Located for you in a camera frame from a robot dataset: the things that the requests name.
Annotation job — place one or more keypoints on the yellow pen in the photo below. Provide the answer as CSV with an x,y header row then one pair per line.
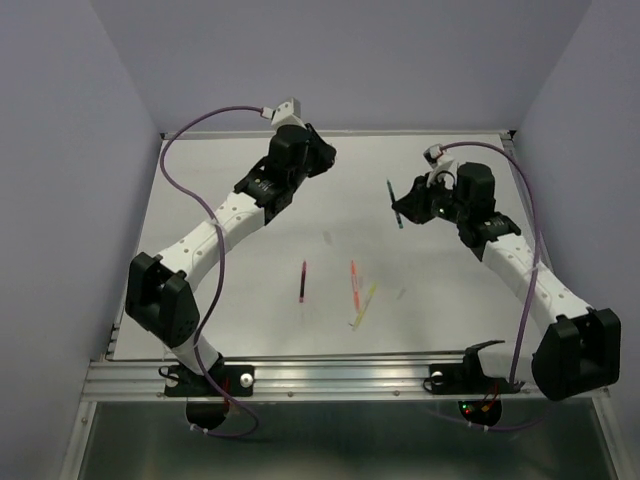
x,y
369,296

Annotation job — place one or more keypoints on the red pen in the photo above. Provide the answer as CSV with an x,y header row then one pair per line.
x,y
302,287

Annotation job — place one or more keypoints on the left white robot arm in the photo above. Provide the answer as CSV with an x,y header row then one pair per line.
x,y
160,290

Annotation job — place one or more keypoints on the orange pen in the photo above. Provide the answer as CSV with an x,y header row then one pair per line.
x,y
355,285

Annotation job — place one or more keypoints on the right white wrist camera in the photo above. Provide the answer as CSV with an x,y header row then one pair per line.
x,y
439,160

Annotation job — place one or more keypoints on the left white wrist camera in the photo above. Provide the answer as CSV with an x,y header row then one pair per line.
x,y
286,113

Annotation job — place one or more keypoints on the white table board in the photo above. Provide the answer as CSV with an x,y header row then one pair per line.
x,y
452,300

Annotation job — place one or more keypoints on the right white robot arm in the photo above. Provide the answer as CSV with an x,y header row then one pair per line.
x,y
579,350

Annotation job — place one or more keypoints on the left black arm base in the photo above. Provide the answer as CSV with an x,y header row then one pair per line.
x,y
215,382

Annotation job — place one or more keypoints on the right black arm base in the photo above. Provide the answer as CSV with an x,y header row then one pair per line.
x,y
483,369

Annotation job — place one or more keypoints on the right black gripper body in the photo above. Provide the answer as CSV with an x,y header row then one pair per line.
x,y
428,202

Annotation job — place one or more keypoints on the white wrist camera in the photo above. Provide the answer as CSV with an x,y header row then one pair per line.
x,y
439,160
286,113

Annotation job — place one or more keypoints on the aluminium front rail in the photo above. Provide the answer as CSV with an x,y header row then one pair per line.
x,y
320,378

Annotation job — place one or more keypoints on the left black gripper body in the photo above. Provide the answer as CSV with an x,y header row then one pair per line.
x,y
317,161

